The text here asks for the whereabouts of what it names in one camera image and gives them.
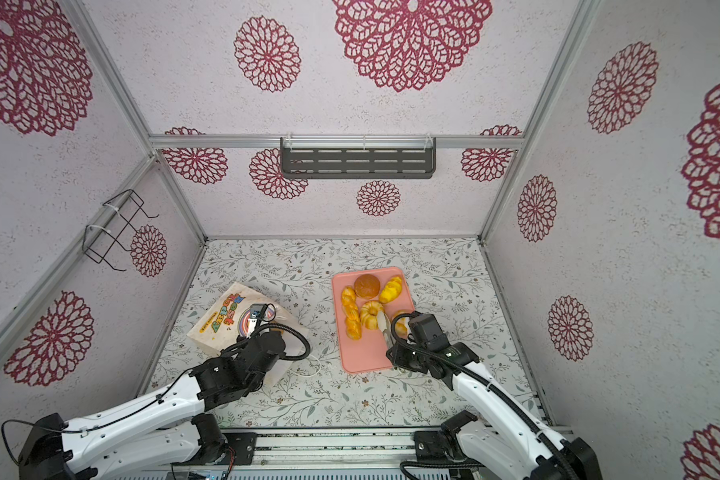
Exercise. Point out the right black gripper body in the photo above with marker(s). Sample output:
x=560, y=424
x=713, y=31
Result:
x=408, y=363

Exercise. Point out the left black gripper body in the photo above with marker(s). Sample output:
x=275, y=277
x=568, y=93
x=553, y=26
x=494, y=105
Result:
x=242, y=346

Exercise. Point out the white paper bag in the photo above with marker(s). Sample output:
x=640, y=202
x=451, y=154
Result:
x=219, y=327

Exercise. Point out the ring shaped fake bread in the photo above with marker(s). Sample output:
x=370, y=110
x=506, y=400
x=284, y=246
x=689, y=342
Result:
x=369, y=312

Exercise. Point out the yellow croissant bread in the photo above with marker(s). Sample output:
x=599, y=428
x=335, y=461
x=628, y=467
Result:
x=391, y=290

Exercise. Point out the orange fake bread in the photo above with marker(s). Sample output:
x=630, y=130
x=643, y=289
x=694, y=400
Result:
x=350, y=308

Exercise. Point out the round brown bun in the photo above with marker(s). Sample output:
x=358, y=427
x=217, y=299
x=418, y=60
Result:
x=367, y=286

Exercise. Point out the yellow fake bread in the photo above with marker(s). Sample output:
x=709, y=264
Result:
x=401, y=326

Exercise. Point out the metal tongs white tips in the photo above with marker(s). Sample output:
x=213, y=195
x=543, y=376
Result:
x=385, y=326

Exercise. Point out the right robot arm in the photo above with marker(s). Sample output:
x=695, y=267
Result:
x=497, y=433

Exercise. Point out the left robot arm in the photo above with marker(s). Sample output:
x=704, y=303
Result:
x=172, y=425

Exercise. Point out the pink plastic tray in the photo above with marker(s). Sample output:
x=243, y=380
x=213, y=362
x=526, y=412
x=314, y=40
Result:
x=368, y=353

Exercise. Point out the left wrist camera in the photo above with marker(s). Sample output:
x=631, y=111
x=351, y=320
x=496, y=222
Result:
x=257, y=315

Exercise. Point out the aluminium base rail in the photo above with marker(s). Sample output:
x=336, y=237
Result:
x=332, y=453

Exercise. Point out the black wire rack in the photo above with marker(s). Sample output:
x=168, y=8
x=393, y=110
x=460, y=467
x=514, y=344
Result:
x=99, y=240

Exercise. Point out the grey wall shelf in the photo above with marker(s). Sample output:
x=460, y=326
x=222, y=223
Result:
x=359, y=160

